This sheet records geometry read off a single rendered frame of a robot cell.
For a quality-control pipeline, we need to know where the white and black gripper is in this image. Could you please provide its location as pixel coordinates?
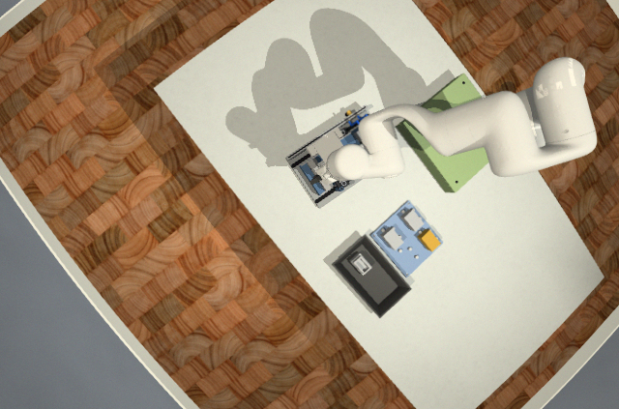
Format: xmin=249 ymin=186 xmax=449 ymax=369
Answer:
xmin=309 ymin=163 xmax=338 ymax=185

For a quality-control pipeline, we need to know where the orange block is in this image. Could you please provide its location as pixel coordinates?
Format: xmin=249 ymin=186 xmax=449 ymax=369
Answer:
xmin=418 ymin=229 xmax=440 ymax=251

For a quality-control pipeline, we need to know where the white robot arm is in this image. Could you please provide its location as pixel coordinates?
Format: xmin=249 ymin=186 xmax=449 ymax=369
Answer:
xmin=307 ymin=57 xmax=597 ymax=181

